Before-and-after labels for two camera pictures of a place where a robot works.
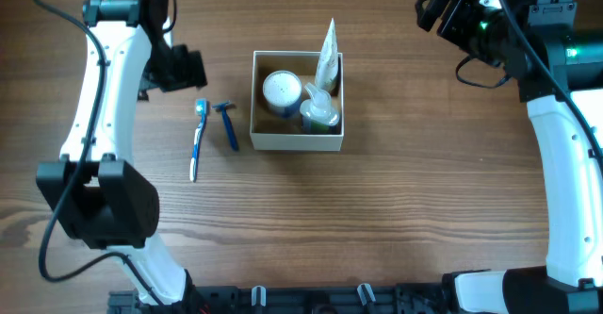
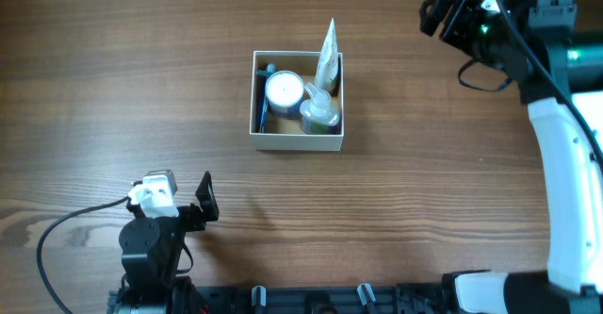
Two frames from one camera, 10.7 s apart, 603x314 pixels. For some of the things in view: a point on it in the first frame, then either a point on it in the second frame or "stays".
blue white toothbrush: x=202 y=112 -> x=263 y=104
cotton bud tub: x=283 y=92 stays
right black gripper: x=449 y=29 stays
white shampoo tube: x=328 y=62 stays
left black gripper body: x=174 y=69 -> x=190 y=219
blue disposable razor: x=223 y=107 -> x=265 y=73
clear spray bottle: x=317 y=115 stays
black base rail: x=415 y=298 stays
